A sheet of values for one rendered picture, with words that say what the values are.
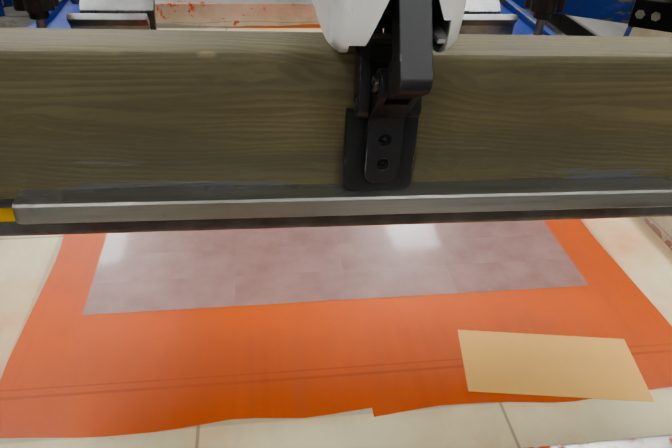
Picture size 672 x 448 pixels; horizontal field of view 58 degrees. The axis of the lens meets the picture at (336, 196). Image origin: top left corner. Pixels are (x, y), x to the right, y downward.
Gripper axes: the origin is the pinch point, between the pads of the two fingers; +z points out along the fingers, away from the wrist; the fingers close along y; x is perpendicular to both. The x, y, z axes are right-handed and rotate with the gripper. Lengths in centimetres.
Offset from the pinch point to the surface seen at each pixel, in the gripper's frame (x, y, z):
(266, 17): -3, -61, 13
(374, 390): 0.7, 3.6, 14.6
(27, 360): -19.0, -0.5, 14.7
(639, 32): 189, -254, 78
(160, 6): -18, -61, 12
